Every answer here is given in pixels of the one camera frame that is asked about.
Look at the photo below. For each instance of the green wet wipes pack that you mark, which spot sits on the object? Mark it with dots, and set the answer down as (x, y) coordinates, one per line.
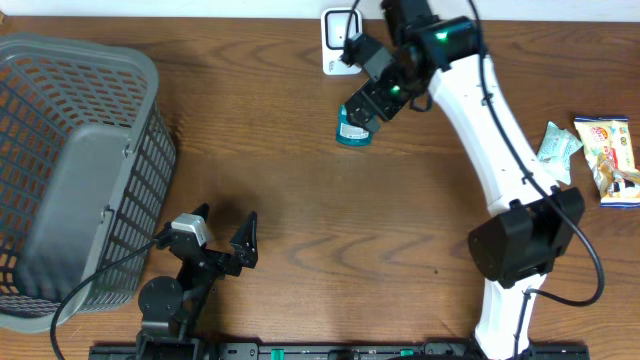
(555, 151)

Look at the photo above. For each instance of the teal mouthwash bottle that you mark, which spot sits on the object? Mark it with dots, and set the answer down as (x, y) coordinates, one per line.
(349, 135)

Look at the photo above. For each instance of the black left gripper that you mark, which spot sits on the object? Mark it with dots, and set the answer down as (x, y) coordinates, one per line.
(247, 256)

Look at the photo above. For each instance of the grey plastic shopping basket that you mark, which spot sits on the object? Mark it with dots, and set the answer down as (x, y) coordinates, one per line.
(86, 164)

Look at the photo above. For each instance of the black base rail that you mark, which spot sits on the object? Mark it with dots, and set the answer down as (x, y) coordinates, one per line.
(447, 350)

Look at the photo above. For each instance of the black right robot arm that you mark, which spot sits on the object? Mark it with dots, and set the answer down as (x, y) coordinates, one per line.
(530, 217)

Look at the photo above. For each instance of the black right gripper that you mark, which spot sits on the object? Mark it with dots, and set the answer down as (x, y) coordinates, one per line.
(371, 90)

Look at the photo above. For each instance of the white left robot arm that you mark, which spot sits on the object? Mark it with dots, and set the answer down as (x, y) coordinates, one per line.
(171, 306)

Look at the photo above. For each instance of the large snack bag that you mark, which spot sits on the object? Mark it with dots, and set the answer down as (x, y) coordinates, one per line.
(608, 150)

